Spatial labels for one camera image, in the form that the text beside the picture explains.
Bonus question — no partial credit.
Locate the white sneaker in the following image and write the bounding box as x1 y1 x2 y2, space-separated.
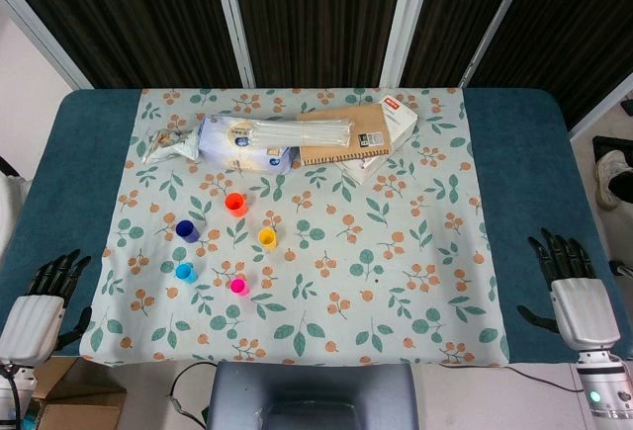
594 149 633 212

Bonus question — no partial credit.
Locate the light blue plastic cup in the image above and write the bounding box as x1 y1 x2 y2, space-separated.
174 262 198 285

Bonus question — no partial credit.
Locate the white box red label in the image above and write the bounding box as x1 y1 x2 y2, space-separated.
379 95 419 147

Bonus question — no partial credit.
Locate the dark blue plastic cup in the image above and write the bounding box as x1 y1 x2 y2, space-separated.
175 218 201 244

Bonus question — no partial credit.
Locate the blue padded table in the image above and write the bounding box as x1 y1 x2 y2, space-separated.
0 87 633 368

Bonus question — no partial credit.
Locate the yellow plastic cup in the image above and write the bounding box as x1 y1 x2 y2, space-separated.
257 226 278 253

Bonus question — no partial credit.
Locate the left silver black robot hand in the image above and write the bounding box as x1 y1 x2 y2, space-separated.
0 249 94 367

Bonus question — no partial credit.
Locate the white book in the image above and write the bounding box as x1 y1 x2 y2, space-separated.
333 145 393 186

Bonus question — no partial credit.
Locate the floral patterned tablecloth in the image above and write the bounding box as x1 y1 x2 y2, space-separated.
78 86 511 368

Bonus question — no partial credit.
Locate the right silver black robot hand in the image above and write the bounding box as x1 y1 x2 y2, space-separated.
516 227 622 353

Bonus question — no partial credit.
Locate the thin dark floor cable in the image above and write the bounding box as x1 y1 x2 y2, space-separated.
439 361 586 394

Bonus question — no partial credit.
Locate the orange plastic cup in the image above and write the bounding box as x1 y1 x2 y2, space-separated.
224 192 247 218

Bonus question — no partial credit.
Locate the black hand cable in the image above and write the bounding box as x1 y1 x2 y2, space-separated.
0 363 22 425

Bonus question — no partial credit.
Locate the kraft spiral notebook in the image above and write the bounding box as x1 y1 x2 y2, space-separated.
295 103 395 167

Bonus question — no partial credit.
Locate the clear straw bundle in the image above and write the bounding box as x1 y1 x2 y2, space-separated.
249 120 355 147

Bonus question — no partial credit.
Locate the black looped floor cable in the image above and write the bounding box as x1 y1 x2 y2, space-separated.
169 362 219 429

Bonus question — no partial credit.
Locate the crumpled snack bag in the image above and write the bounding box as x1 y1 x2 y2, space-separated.
141 128 202 166

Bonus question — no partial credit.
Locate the brown cardboard box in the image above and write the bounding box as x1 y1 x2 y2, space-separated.
30 358 128 430

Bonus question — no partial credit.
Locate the blue white tissue pack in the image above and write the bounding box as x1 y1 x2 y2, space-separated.
196 113 298 176

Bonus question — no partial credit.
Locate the dark folding screen panel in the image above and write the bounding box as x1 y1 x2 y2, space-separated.
0 0 256 91
395 0 538 90
459 0 633 137
217 0 421 90

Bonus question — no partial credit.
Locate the black trouser leg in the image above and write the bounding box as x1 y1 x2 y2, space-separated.
606 168 633 205

